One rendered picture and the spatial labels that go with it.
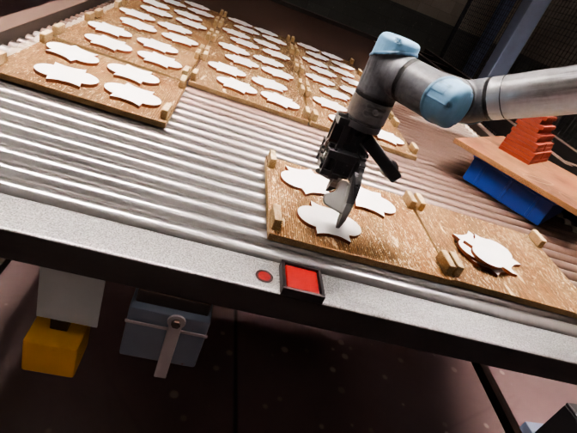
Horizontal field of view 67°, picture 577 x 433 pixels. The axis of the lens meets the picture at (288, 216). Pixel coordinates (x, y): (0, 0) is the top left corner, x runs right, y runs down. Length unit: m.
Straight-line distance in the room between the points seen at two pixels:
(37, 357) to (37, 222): 0.26
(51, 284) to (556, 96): 0.85
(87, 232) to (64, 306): 0.15
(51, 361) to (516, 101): 0.90
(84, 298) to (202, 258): 0.21
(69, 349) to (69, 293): 0.11
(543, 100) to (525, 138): 1.03
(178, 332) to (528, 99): 0.69
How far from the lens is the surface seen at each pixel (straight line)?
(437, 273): 0.99
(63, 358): 0.90
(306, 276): 0.78
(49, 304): 0.85
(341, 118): 0.82
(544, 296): 1.19
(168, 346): 0.81
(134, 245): 0.75
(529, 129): 1.85
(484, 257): 1.11
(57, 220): 0.78
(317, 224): 0.91
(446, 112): 0.73
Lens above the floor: 1.38
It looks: 30 degrees down
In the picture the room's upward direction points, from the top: 23 degrees clockwise
